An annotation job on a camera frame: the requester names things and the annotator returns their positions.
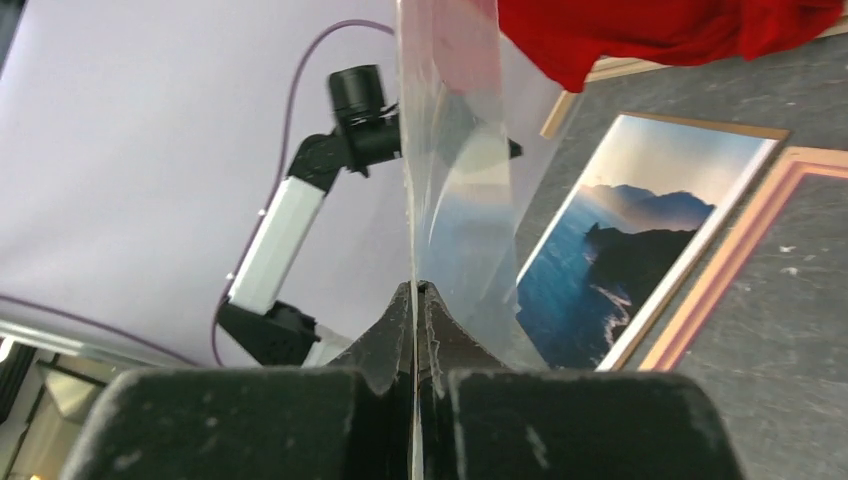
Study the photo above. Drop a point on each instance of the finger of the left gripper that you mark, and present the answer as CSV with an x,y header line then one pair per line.
x,y
515,149

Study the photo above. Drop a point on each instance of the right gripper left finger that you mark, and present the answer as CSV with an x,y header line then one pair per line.
x,y
348,419

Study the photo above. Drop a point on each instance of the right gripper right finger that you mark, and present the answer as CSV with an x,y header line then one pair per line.
x,y
481,420

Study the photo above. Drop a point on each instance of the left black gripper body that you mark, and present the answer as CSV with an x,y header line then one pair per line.
x,y
369,127

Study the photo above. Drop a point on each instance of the clear plastic sheet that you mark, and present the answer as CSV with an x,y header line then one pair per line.
x,y
460,37

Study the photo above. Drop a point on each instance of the landscape photo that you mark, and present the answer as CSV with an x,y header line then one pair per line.
x,y
650,199

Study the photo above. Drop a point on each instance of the pink wooden picture frame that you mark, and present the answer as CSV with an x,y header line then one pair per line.
x,y
789,170

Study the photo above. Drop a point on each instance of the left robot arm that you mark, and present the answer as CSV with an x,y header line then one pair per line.
x,y
291,225

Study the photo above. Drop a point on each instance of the red t-shirt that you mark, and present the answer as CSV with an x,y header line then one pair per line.
x,y
565,38

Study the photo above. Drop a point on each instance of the aluminium rail frame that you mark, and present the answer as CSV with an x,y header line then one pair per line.
x,y
49,384

